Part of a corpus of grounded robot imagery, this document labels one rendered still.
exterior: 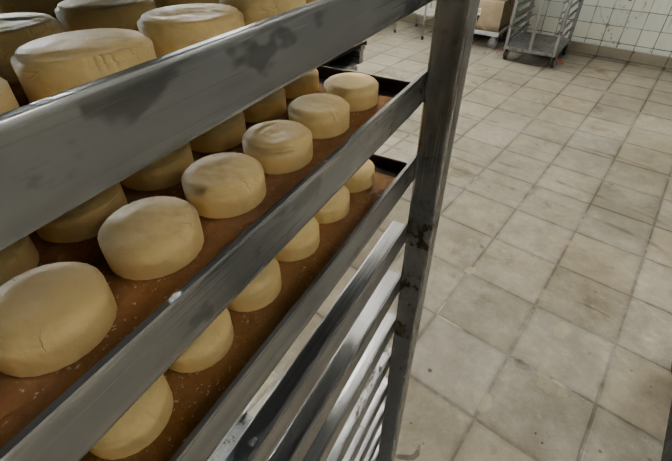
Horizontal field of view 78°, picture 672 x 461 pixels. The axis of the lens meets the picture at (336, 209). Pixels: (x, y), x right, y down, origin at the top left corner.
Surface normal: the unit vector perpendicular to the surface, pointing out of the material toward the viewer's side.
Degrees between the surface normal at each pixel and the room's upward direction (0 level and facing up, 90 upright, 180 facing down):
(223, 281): 90
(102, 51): 0
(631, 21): 90
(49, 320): 0
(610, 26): 90
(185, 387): 0
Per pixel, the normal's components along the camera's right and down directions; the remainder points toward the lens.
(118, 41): 0.00, -0.79
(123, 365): 0.87, 0.29
